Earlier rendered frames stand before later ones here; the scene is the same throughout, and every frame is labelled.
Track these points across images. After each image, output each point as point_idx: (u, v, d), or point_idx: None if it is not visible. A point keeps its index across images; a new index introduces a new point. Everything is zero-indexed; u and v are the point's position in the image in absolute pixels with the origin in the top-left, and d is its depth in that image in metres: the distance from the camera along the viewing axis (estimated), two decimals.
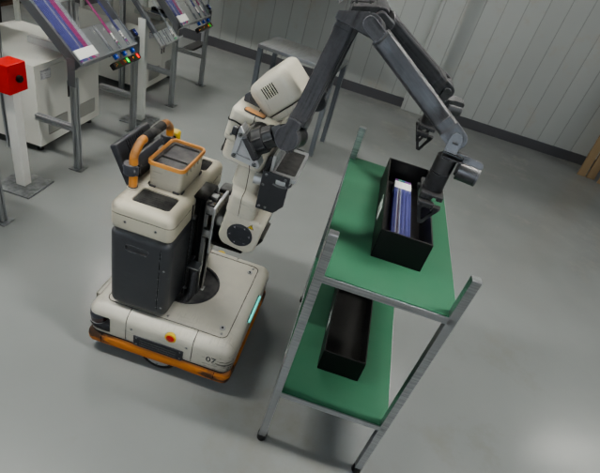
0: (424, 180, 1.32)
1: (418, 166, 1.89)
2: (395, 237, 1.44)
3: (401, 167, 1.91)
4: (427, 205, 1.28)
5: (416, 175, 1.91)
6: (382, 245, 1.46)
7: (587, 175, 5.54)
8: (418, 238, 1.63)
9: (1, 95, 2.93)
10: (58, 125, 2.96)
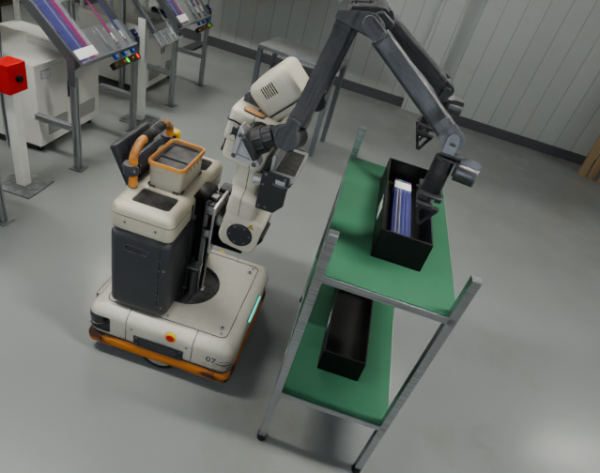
0: (423, 182, 1.32)
1: (418, 166, 1.89)
2: (395, 237, 1.44)
3: (401, 167, 1.91)
4: (425, 206, 1.28)
5: (416, 175, 1.91)
6: (382, 245, 1.46)
7: (587, 175, 5.54)
8: (418, 238, 1.63)
9: (1, 95, 2.93)
10: (58, 125, 2.96)
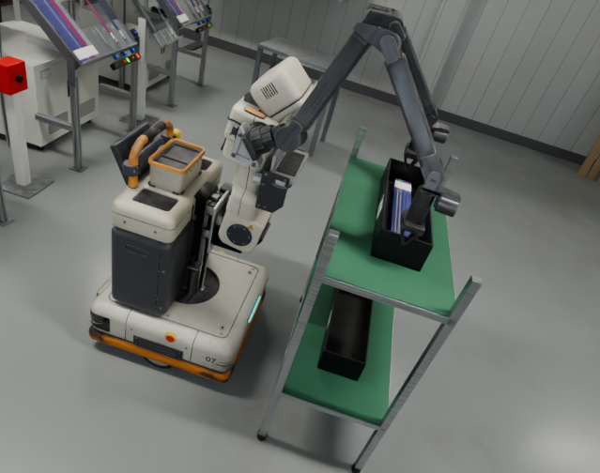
0: (407, 212, 1.39)
1: (418, 166, 1.89)
2: (395, 237, 1.44)
3: (401, 167, 1.91)
4: (409, 229, 1.38)
5: (416, 175, 1.91)
6: (382, 245, 1.46)
7: (587, 175, 5.54)
8: (418, 238, 1.63)
9: (1, 95, 2.93)
10: (58, 125, 2.96)
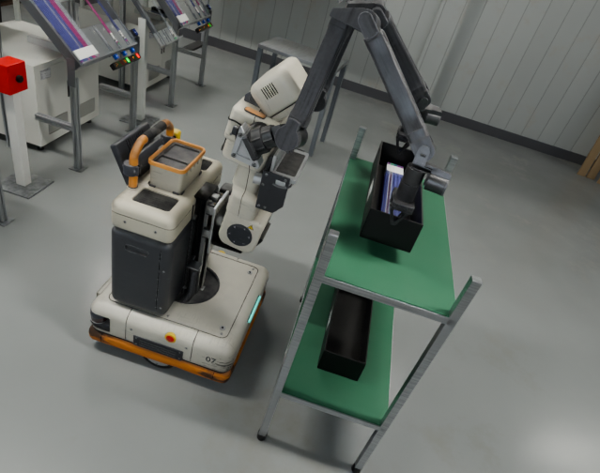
0: (396, 190, 1.36)
1: (410, 149, 1.86)
2: (384, 217, 1.41)
3: (392, 151, 1.87)
4: (399, 207, 1.35)
5: (408, 160, 1.88)
6: (371, 225, 1.43)
7: (587, 175, 5.54)
8: (408, 221, 1.60)
9: (1, 95, 2.93)
10: (58, 125, 2.96)
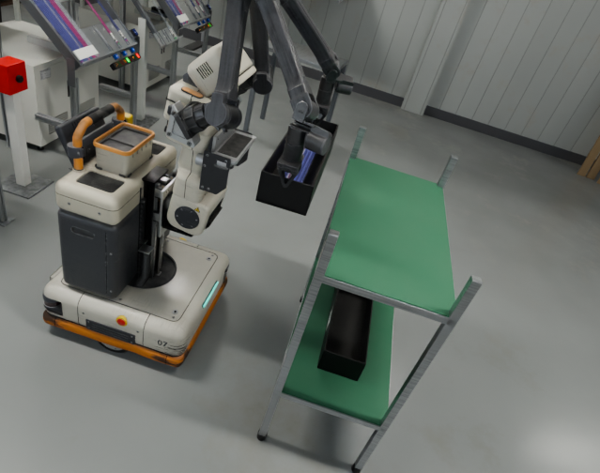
0: (283, 152, 1.37)
1: (328, 121, 1.87)
2: (275, 179, 1.42)
3: None
4: (285, 169, 1.36)
5: (327, 131, 1.89)
6: (265, 189, 1.44)
7: (587, 175, 5.54)
8: None
9: (1, 95, 2.93)
10: (58, 125, 2.96)
